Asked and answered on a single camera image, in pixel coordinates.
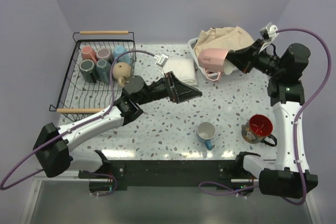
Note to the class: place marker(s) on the grey green faceted mug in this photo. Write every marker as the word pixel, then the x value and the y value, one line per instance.
pixel 103 68

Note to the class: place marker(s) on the folded white towel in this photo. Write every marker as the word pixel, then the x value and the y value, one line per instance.
pixel 183 69

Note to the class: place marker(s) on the salmon pink mug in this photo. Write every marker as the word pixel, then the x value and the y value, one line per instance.
pixel 88 53

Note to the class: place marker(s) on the blue speckled mug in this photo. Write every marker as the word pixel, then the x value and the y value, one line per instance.
pixel 205 133

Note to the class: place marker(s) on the dark green glossy mug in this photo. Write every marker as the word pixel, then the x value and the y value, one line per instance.
pixel 88 71

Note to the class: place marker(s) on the pale pink mug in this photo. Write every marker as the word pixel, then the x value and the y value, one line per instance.
pixel 213 62

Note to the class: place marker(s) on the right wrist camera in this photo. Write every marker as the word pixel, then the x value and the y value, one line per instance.
pixel 269 32

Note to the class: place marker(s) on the beige cloth bag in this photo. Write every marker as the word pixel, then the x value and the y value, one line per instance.
pixel 232 38

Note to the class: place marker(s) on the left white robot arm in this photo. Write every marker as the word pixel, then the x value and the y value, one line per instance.
pixel 54 144

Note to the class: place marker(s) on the black wire dish rack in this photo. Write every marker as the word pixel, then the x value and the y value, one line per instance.
pixel 78 98

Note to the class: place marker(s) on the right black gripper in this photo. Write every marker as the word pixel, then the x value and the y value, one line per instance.
pixel 239 59

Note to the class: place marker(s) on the tan glazed round mug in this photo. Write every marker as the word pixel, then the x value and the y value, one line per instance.
pixel 121 72

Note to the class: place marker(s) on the red inside patterned mug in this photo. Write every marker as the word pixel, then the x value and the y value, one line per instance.
pixel 258 129

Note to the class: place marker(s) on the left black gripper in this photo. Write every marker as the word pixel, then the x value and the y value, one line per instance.
pixel 182 92

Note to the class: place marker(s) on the light blue faceted mug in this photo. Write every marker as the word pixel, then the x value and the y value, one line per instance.
pixel 120 53

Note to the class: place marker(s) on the purple mug black handle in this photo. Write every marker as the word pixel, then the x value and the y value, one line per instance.
pixel 104 53

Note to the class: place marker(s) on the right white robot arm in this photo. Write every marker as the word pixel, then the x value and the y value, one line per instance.
pixel 290 177

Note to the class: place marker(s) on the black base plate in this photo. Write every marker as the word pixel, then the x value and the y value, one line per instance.
pixel 173 173

